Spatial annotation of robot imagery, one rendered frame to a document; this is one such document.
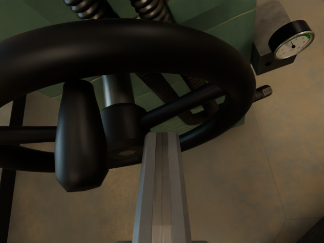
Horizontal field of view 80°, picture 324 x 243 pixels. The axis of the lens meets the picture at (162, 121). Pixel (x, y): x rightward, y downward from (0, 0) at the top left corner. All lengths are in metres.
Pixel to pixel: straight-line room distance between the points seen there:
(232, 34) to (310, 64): 0.81
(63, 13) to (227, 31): 0.29
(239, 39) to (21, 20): 0.36
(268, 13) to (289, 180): 0.71
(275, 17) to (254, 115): 0.62
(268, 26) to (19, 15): 0.43
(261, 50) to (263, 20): 0.07
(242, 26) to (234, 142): 0.69
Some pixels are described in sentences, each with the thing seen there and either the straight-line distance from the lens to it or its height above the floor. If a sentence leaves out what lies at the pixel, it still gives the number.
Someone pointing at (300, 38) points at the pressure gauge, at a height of 0.67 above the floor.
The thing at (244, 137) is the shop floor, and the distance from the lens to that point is 1.02.
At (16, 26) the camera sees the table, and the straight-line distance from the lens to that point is 0.36.
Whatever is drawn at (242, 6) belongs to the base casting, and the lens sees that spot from 0.38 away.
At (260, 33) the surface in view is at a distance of 0.49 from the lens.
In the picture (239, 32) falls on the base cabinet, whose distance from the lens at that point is 0.43.
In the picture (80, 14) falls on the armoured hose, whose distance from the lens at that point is 0.19.
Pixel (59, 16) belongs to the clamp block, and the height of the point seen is 0.91.
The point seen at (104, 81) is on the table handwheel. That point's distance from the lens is 0.25.
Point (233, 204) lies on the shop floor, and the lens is 1.00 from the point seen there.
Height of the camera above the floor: 1.00
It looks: 63 degrees down
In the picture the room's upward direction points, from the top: 51 degrees counter-clockwise
